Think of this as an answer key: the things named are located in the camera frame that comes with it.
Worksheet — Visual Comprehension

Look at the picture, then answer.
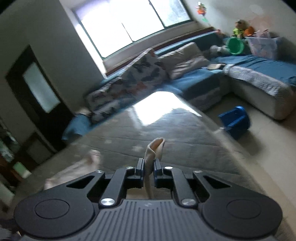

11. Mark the green plastic basin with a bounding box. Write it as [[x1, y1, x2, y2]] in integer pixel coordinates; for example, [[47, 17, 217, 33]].
[[226, 37, 245, 56]]

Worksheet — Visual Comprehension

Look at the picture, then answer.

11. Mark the beige cushion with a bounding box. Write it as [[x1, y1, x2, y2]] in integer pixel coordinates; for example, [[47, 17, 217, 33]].
[[161, 42, 210, 80]]

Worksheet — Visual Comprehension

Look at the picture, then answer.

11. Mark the beige towel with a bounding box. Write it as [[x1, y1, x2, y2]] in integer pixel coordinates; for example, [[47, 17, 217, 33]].
[[75, 108, 93, 116]]

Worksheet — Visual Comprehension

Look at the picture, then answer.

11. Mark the grey quilted sofa throw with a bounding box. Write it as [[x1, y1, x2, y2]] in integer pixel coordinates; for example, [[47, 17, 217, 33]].
[[223, 64, 295, 98]]

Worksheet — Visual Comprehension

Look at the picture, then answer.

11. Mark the white plush toy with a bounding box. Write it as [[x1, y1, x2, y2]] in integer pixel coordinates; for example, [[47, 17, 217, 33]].
[[210, 44, 229, 56]]

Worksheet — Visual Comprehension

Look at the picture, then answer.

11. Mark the clear plastic storage box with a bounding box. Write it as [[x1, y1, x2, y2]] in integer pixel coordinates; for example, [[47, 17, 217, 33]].
[[245, 30, 283, 61]]

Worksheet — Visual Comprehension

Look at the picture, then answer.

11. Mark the blue sofa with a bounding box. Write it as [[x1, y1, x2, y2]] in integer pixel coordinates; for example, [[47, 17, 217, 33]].
[[62, 30, 296, 142]]

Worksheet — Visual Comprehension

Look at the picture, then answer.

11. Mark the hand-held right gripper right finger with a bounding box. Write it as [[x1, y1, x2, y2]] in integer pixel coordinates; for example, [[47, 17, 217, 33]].
[[154, 158, 232, 207]]

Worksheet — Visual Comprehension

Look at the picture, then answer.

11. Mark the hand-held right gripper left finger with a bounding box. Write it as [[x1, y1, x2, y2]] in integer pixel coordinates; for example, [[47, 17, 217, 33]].
[[66, 158, 145, 208]]

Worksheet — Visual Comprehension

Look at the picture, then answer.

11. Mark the yellow green doll toy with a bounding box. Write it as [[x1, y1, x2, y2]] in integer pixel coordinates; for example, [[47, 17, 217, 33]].
[[232, 20, 247, 39]]

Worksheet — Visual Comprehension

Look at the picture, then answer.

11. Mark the blue plastic stool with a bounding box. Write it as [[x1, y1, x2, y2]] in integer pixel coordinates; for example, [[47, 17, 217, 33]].
[[218, 106, 252, 140]]

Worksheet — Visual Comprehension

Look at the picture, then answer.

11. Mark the cream cloth garment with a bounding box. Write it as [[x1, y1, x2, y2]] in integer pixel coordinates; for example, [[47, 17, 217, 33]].
[[44, 137, 165, 200]]

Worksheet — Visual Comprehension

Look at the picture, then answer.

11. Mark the butterfly print cushion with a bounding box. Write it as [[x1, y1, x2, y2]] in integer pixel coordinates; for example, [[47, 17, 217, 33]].
[[120, 48, 169, 91], [84, 81, 139, 123]]

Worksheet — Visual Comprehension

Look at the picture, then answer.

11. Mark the colourful wall ornament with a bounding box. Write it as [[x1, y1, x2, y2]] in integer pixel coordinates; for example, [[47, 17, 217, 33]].
[[195, 1, 210, 23]]

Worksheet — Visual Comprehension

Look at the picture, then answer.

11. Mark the large window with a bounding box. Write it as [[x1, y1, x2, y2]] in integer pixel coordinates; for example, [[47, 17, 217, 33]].
[[69, 0, 193, 59]]

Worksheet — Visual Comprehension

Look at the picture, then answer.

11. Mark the dark door with frosted glass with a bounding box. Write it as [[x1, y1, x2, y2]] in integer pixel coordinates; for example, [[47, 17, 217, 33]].
[[6, 45, 77, 153]]

